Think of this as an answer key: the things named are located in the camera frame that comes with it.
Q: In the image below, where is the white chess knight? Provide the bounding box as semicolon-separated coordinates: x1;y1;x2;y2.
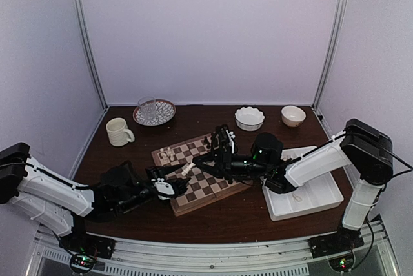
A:
161;154;170;164

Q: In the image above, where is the aluminium frame post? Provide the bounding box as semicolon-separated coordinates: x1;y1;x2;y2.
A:
312;0;348;113
73;0;108;110

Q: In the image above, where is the cream round bowl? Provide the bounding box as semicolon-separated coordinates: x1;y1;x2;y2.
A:
281;105;307;128

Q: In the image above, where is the patterned brown rim plate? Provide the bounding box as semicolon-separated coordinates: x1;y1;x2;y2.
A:
132;99;176;126

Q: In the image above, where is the right aluminium frame post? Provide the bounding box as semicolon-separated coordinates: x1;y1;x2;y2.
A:
312;0;348;113

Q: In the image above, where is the white chess rook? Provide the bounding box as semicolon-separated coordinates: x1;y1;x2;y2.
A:
159;148;165;159

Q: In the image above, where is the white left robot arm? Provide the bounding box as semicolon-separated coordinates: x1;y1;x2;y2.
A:
1;143;190;253

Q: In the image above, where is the cream ceramic mug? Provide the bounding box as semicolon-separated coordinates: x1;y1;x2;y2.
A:
106;117;135;147

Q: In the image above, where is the white scalloped bowl black rim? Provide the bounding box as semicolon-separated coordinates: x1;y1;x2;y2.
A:
234;106;265;132

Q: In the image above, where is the wooden chess board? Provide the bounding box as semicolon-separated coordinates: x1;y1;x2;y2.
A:
151;136;253;217

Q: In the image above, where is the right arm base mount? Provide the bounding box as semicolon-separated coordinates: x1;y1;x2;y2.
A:
308;217;375;275

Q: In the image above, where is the left aluminium frame post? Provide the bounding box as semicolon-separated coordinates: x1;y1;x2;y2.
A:
73;0;108;110

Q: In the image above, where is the clear drinking glass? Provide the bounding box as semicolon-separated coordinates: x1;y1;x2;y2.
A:
138;96;156;121

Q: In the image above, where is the dark chess pieces row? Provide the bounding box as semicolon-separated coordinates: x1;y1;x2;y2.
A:
203;133;216;150

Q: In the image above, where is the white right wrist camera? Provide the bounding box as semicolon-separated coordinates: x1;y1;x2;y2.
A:
211;124;238;154

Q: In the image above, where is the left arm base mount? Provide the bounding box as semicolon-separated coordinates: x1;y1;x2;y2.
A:
54;212;116;275

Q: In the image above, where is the white plastic divided tray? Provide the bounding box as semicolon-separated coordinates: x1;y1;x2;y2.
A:
261;145;345;222

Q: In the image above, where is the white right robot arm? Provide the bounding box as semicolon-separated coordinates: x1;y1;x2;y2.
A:
192;119;401;251

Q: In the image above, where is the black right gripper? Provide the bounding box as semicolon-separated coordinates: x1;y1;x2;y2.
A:
193;146;271;181

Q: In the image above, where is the white chess bishop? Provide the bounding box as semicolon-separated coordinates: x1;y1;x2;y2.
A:
181;163;195;176

